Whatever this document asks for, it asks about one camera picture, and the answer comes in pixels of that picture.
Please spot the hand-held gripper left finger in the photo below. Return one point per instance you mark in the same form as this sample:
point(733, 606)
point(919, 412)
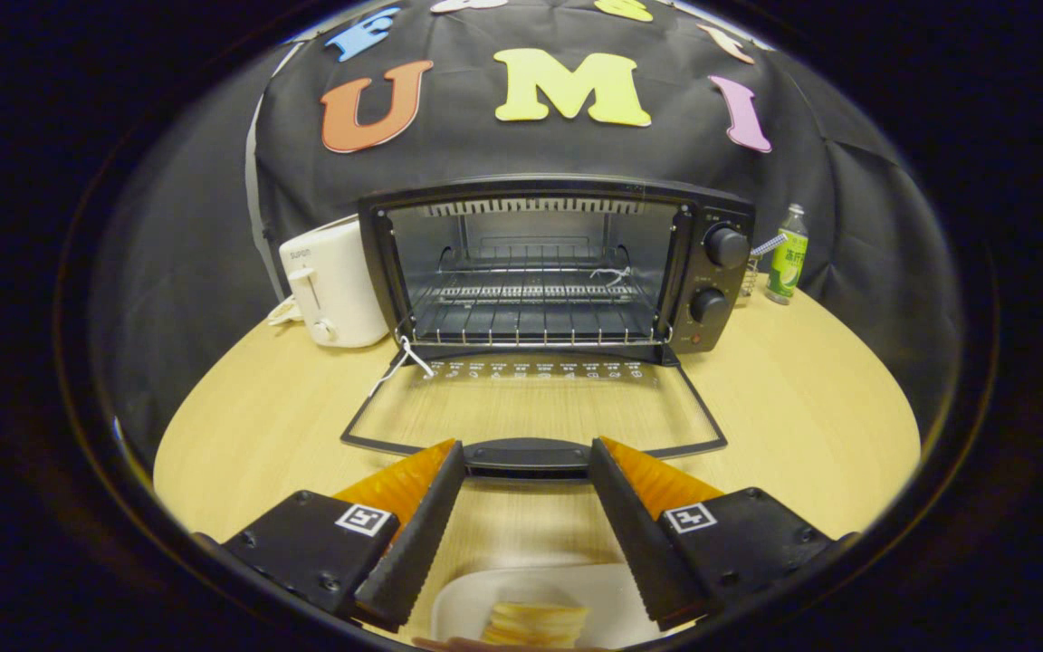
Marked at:
point(413, 543)

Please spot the white pop-up toaster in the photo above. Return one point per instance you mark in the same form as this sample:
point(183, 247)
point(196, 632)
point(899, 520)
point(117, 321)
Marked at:
point(340, 290)

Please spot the black toaster oven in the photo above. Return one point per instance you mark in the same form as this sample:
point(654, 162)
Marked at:
point(722, 290)

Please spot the blue checkered straw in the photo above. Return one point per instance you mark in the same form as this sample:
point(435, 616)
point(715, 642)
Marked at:
point(769, 244)

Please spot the black backdrop cloth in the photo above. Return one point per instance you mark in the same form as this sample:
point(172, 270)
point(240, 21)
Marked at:
point(214, 272)

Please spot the golden bread roll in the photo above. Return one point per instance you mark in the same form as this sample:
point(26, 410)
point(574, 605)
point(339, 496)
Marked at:
point(535, 625)

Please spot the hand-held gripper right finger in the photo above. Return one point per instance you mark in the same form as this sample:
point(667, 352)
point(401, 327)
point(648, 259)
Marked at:
point(639, 543)

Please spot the green label drink bottle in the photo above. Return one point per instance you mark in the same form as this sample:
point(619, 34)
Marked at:
point(787, 263)

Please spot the white oval plate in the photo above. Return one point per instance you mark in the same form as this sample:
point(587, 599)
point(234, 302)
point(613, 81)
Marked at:
point(467, 607)

